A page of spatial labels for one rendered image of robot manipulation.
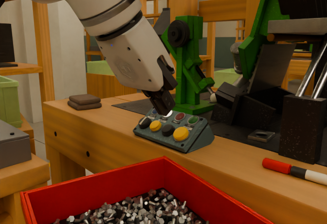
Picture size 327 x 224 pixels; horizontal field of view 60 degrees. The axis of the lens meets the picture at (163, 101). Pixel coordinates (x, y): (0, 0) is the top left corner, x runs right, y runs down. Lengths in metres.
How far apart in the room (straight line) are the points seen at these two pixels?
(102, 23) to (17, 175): 0.37
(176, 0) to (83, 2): 0.99
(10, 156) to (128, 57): 0.37
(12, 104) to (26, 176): 0.54
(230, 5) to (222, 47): 10.78
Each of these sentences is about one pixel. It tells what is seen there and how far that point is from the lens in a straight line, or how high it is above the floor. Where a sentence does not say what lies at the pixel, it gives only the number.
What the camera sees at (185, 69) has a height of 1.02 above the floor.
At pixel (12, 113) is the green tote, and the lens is 1.15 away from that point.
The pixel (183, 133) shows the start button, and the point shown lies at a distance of 0.52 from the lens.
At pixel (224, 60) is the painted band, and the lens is 12.01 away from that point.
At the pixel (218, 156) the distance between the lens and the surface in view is 0.52.
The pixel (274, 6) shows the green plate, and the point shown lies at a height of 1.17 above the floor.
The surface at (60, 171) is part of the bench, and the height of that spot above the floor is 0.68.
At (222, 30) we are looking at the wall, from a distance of 12.05.
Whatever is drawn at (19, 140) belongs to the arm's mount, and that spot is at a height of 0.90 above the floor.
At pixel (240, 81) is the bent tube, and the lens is 0.75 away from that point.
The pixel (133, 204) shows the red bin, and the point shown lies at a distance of 0.41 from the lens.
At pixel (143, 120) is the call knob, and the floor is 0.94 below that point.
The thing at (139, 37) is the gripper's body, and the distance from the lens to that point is 0.38.
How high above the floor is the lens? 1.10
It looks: 12 degrees down
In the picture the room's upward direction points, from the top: straight up
